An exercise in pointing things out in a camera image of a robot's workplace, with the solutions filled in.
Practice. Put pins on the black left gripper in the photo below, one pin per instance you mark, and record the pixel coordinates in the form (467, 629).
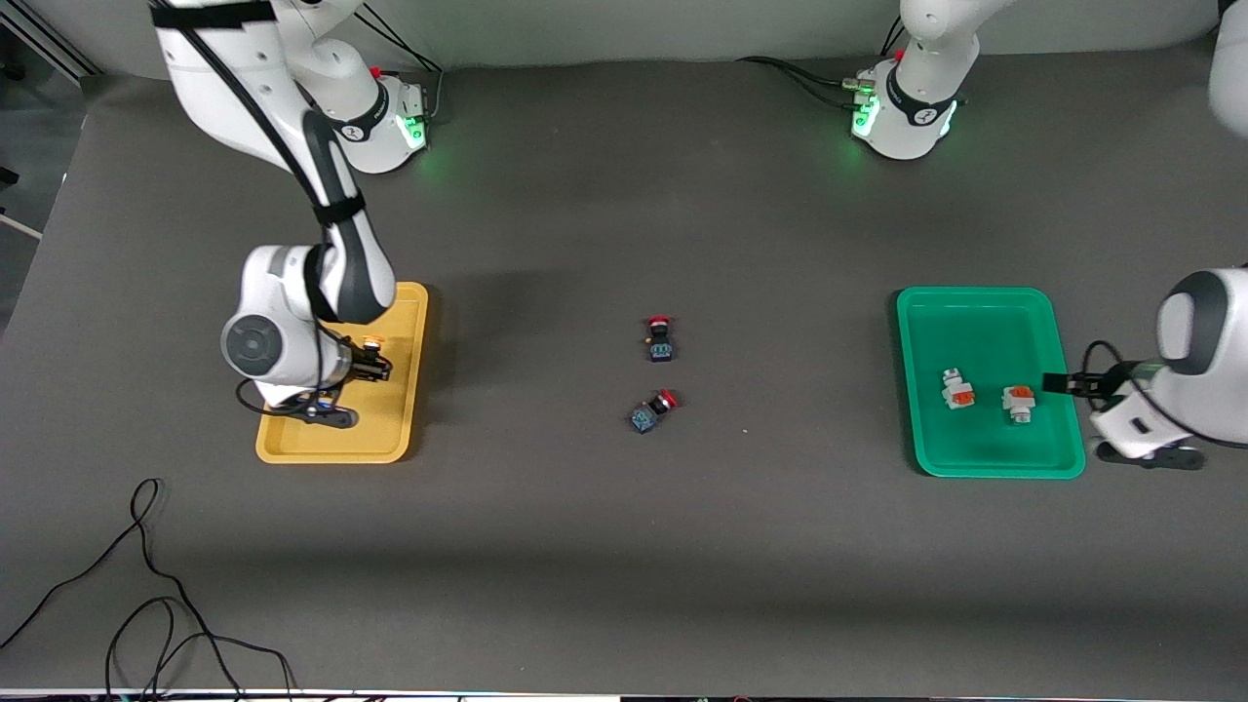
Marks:
(1084, 383)

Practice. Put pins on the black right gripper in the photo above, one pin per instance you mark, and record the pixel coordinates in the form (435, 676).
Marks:
(363, 370)

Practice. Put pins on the yellow cap push button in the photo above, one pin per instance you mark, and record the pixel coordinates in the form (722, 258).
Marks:
(371, 343)

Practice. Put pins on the white orange push button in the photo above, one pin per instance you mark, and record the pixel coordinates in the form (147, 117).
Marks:
(957, 390)
(1019, 402)

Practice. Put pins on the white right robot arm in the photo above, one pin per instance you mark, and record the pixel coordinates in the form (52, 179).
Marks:
(351, 273)

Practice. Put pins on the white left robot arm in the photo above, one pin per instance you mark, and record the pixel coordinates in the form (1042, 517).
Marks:
(1209, 331)

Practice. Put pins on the yellow plastic tray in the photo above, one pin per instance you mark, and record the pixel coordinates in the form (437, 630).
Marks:
(400, 429)

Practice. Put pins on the green plastic tray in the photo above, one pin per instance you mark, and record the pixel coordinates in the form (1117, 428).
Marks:
(985, 331)

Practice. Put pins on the red cap push button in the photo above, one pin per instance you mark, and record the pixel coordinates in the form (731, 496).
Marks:
(651, 413)
(660, 341)

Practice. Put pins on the aluminium frame rail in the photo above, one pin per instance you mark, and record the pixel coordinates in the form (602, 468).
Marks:
(39, 44)

